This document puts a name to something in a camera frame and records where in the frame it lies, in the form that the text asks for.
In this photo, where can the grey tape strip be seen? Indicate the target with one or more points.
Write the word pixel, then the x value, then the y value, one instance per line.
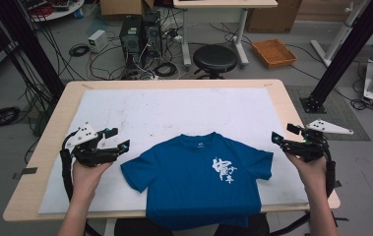
pixel 337 184
pixel 26 171

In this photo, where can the orange basket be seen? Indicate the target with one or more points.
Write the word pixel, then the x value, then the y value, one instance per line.
pixel 274 52

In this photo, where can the blue t-shirt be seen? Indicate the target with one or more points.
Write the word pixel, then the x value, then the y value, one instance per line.
pixel 197 183

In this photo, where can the black tape cross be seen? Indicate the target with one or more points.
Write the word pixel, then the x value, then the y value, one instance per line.
pixel 341 219

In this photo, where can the white metal stand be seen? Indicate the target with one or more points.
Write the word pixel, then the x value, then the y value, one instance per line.
pixel 336 39

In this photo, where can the person's right hand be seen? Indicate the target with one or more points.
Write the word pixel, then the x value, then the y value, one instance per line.
pixel 310 177

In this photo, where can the white desk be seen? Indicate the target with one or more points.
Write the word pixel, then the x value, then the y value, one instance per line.
pixel 226 3

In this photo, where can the grey floor mat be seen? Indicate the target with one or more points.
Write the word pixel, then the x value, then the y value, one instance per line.
pixel 338 114

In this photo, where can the person's legs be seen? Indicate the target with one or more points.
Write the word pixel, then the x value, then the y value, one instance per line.
pixel 239 227

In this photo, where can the black round stool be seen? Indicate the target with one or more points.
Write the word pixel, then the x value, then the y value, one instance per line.
pixel 215 57

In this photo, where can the round white table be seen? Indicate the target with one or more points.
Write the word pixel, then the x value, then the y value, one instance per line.
pixel 56 10

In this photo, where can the white table mat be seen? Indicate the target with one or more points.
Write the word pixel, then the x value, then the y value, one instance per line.
pixel 174 108

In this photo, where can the black computer tower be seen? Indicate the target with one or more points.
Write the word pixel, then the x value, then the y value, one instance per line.
pixel 152 32
pixel 130 39

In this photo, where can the large cardboard box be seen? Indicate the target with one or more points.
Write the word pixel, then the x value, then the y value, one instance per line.
pixel 272 16

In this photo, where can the white power supply box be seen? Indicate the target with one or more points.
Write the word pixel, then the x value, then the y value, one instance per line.
pixel 97 40

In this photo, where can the person's left hand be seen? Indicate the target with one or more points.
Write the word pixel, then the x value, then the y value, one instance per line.
pixel 87 180

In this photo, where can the black metal frame post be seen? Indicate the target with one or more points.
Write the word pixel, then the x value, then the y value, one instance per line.
pixel 348 52
pixel 33 55

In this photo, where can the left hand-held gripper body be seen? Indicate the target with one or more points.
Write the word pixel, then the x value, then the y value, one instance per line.
pixel 89 154

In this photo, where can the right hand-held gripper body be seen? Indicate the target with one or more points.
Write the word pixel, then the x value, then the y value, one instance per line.
pixel 310 147

